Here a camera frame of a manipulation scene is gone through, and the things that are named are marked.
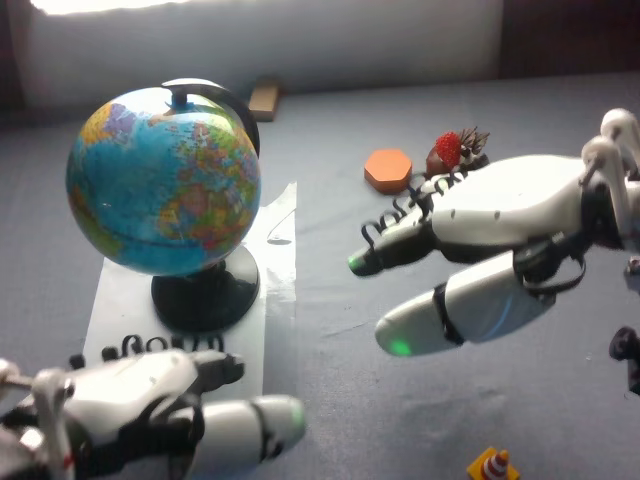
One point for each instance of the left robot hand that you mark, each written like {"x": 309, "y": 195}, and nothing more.
{"x": 130, "y": 385}

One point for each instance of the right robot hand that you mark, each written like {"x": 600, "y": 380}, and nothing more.
{"x": 500, "y": 200}

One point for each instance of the blue desk globe black stand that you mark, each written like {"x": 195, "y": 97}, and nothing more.
{"x": 160, "y": 190}

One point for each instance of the white paper sheet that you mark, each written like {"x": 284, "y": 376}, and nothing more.
{"x": 120, "y": 310}

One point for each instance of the toy strawberry chocolate cake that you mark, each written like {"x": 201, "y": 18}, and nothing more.
{"x": 447, "y": 145}

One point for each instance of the orange hexagon block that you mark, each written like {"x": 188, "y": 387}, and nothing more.
{"x": 387, "y": 170}

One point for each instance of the clear tape strip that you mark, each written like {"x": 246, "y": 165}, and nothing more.
{"x": 282, "y": 280}

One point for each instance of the grey tablecloth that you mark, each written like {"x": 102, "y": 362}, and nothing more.
{"x": 340, "y": 390}

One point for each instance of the white backdrop sheet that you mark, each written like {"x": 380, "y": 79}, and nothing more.
{"x": 300, "y": 45}

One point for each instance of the plain wooden rectangular block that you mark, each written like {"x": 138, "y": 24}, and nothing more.
{"x": 266, "y": 102}

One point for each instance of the toy traffic cone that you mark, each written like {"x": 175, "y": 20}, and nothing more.
{"x": 495, "y": 467}

